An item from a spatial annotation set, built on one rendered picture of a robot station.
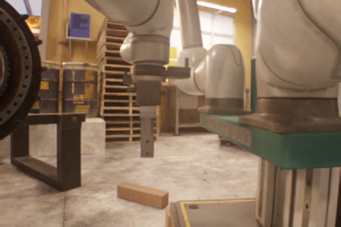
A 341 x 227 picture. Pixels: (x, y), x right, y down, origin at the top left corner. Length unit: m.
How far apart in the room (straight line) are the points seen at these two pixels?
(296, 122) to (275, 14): 0.22
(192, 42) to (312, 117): 0.73
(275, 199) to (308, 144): 0.54
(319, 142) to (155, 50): 0.35
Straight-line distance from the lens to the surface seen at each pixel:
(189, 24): 1.09
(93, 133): 3.40
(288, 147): 0.41
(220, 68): 0.88
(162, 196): 1.73
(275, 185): 0.93
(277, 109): 0.45
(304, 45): 0.25
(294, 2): 0.23
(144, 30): 0.50
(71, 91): 3.92
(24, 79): 0.81
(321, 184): 0.68
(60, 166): 2.08
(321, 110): 0.46
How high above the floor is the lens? 0.77
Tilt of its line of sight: level
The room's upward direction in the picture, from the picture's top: 1 degrees clockwise
